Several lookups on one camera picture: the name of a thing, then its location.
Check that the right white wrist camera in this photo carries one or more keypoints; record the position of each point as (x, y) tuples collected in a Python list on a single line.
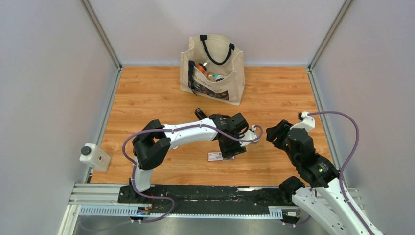
[(306, 121)]

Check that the packaged items in bag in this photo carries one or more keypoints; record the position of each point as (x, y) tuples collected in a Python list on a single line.
[(213, 77)]

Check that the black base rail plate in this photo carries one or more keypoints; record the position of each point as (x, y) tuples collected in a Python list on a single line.
[(208, 200)]

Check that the beige canvas tote bag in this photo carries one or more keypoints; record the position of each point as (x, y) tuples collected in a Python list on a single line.
[(224, 58)]

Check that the black stapler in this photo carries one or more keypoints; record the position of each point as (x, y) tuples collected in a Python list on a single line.
[(200, 114)]

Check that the staple box with staples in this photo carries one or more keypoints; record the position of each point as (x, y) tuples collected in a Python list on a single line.
[(217, 156)]

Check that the white box with knob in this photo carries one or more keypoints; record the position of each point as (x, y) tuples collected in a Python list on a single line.
[(94, 157)]

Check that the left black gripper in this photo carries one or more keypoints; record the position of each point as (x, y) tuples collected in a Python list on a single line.
[(228, 152)]

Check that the orange capped bottle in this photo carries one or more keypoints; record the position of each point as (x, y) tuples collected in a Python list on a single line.
[(202, 67)]

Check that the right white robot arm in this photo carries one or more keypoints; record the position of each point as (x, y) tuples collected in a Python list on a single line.
[(318, 190)]

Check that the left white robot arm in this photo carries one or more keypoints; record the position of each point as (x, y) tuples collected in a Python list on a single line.
[(151, 145)]

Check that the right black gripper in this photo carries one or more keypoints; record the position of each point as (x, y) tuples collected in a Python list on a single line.
[(279, 131)]

